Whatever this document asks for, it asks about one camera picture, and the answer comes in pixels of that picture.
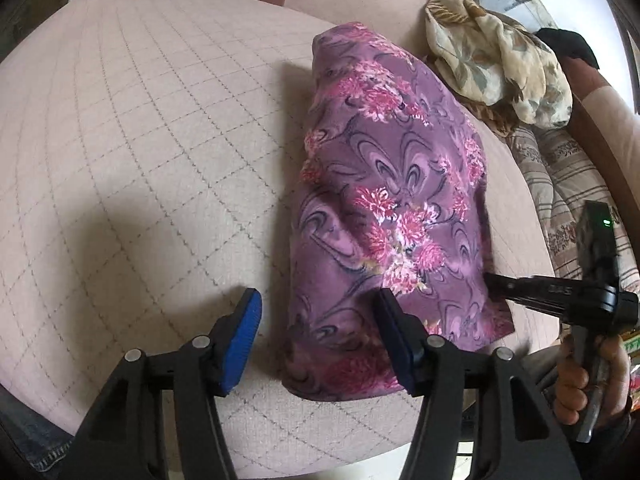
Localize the colourful packaging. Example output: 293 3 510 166
620 332 640 411

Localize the black cloth on backrest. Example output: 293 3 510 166
536 27 600 70

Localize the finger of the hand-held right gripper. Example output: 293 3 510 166
482 272 607 319

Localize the purple floral garment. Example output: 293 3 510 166
282 21 516 402

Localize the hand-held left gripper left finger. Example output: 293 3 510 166
60 287 263 480

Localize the pink and brown backrest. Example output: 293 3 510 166
565 57 640 221

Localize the beige floral blanket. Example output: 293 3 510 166
425 0 573 128

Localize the pink quilted bed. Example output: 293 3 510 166
0 0 558 463

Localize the brown cloth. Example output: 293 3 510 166
472 102 518 138

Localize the person's left leg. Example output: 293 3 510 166
0 390 76 476

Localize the striped floral quilt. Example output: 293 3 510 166
505 122 640 306

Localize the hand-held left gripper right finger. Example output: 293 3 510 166
376 288 583 480

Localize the person's right hand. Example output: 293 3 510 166
554 332 632 441

